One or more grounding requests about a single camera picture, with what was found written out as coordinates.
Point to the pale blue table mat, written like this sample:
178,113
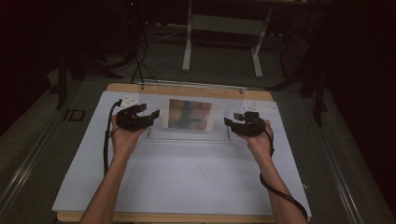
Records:
186,180

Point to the long metal frame pin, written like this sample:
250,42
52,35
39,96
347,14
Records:
149,132
228,132

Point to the metal floor rail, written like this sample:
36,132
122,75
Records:
21,179
339,174

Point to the person's left hand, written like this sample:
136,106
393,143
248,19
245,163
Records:
124,141

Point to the white power strip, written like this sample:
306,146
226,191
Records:
169,26

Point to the black metal stand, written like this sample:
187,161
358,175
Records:
62,81
317,93

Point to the dark equipment tower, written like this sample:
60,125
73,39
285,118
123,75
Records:
132,28

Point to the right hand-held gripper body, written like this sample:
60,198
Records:
253,126

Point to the white metal desk frame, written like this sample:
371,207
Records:
225,25

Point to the clear acrylic photo frame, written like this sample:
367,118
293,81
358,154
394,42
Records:
155,93

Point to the black rectangular floor bracket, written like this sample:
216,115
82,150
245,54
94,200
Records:
74,115

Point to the photo print card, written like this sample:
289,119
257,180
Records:
190,114

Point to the person's right hand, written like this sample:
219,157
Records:
261,144

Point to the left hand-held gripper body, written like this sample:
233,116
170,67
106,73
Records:
129,121

